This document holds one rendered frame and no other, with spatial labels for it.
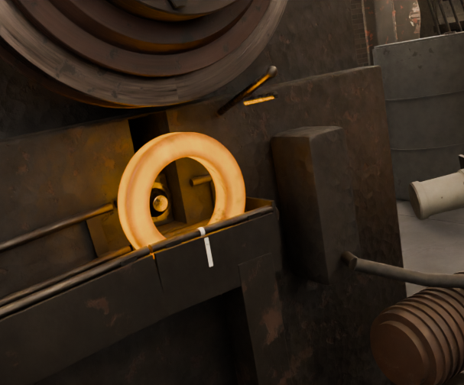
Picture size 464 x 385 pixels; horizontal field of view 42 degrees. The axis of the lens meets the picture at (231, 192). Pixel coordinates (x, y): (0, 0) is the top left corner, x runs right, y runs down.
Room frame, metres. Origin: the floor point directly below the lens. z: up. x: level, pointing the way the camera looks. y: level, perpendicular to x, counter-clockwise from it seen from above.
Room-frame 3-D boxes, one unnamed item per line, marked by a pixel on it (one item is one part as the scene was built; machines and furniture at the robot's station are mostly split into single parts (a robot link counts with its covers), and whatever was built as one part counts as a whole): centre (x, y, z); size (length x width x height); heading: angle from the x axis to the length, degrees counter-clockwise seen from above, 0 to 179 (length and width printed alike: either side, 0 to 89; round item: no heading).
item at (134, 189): (0.79, 0.06, 0.75); 0.18 x 0.03 x 0.18; 123
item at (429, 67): (3.45, -1.22, 0.45); 0.59 x 0.59 x 0.89
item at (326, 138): (0.93, -0.13, 0.68); 0.11 x 0.08 x 0.24; 32
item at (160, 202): (0.93, 0.15, 0.74); 0.17 x 0.04 x 0.04; 32
